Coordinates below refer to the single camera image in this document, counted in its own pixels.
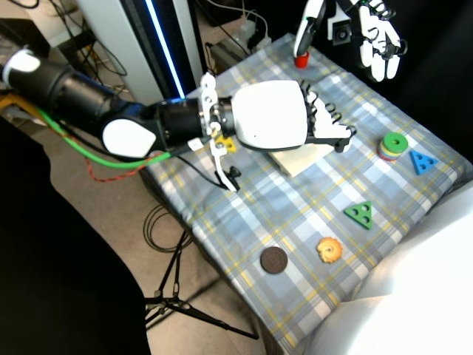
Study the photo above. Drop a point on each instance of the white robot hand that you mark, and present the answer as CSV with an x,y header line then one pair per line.
x,y
380,33
269,114

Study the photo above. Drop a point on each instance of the yellow triangle block with holes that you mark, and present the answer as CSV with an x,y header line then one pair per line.
x,y
230,146

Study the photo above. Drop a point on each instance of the small cream square table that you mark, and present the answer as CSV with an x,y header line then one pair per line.
x,y
295,162

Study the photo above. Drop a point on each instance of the red cylinder block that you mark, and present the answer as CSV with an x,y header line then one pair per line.
x,y
302,62

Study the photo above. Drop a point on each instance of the green triangle block with holes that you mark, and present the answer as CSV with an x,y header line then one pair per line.
x,y
360,215

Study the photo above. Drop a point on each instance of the blue triangle block with holes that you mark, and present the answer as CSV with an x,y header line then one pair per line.
x,y
421,162

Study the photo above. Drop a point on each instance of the white power strip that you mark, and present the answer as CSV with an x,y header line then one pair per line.
x,y
248,29

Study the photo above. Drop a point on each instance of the blue plaid table cloth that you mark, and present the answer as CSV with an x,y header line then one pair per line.
x,y
281,214

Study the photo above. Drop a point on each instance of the stacked coloured rings toy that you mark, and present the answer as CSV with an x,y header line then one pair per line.
x,y
393,146

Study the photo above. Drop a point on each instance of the dark brown toy cookie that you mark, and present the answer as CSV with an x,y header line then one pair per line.
x,y
273,260

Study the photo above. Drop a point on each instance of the yellow toy biscuit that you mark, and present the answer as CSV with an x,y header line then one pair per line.
x,y
329,250

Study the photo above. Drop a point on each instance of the white column with blue light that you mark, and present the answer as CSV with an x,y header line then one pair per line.
x,y
122,44

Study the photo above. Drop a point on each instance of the black tripod stand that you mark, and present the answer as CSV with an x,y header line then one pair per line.
x,y
221,325

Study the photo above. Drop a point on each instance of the white robot body shell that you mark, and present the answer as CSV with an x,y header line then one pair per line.
x,y
425,296

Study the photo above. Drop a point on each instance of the black foreground cover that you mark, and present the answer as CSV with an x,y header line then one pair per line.
x,y
55,277

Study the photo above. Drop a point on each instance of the black metal shelf frame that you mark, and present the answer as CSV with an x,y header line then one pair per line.
x,y
74,40

